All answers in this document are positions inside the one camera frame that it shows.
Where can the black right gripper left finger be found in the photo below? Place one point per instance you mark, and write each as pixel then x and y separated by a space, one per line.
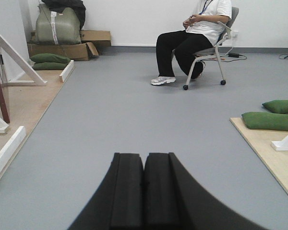
pixel 117 204

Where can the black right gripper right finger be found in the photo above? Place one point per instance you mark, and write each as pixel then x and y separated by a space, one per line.
pixel 174 200

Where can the plywood base board right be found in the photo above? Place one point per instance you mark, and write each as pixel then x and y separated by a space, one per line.
pixel 260 141

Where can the plywood base board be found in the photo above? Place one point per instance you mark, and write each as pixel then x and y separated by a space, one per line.
pixel 28 104
pixel 260 141

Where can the front green sandbag right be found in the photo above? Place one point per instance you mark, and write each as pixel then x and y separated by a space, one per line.
pixel 265 120

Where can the green sandbag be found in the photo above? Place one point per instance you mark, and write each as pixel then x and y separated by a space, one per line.
pixel 265 120
pixel 277 106
pixel 49 57
pixel 49 66

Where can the plywood base board left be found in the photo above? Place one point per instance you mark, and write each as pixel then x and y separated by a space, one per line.
pixel 28 104

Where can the rear green sandbag right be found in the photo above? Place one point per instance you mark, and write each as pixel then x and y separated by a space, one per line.
pixel 277 106

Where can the grey rolling chair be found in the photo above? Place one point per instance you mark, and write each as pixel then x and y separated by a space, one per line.
pixel 213 53

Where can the lower green sandbag left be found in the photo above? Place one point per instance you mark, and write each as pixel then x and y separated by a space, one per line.
pixel 49 66

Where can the black power adapter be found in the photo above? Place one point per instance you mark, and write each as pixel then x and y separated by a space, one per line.
pixel 234 55

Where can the open flat cardboard box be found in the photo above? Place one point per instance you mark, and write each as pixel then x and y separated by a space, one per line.
pixel 79 52

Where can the upper green sandbag left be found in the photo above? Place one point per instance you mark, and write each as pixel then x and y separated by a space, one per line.
pixel 49 57

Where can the closed brown cardboard box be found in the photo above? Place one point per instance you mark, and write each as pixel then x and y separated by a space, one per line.
pixel 102 38

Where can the seated person white shirt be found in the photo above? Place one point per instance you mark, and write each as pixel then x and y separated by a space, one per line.
pixel 201 31

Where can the olive green woven sack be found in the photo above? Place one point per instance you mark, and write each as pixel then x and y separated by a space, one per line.
pixel 55 28

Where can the black jacket on sack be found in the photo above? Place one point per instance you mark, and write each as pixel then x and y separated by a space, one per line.
pixel 76 5

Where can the near white wooden rail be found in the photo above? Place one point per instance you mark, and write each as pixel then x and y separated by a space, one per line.
pixel 7 152

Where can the white door frame support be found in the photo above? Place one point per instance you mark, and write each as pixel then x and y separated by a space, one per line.
pixel 15 69

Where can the white wooden edge rail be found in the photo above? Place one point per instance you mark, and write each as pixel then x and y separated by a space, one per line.
pixel 67 71

